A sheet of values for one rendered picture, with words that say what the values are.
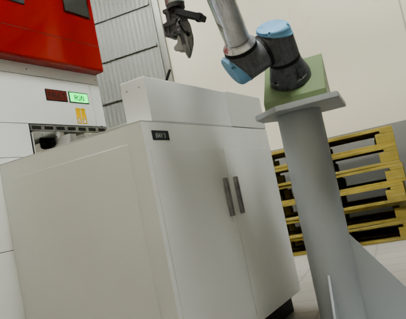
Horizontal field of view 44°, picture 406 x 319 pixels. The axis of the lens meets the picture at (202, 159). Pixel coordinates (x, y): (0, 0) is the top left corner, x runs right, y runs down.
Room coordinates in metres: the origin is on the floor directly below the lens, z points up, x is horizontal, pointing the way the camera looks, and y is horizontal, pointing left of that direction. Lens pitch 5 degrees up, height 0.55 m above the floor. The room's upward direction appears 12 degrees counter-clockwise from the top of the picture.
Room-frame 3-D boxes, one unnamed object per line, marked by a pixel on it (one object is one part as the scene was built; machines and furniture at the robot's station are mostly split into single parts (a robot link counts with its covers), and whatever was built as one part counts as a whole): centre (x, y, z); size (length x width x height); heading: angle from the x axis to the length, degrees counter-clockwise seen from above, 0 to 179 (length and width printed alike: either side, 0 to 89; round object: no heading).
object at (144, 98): (1.74, 0.03, 0.89); 0.55 x 0.09 x 0.14; 151
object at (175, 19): (1.86, -0.01, 1.25); 0.09 x 0.08 x 0.12; 61
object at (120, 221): (1.99, 0.19, 0.41); 0.96 x 0.64 x 0.82; 151
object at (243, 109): (2.27, 0.05, 0.89); 0.62 x 0.35 x 0.14; 61
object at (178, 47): (1.85, 0.00, 1.14); 0.06 x 0.03 x 0.09; 61
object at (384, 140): (4.09, -0.98, 0.41); 1.15 x 0.79 x 0.82; 70
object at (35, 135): (2.07, 0.51, 0.89); 0.44 x 0.02 x 0.10; 151
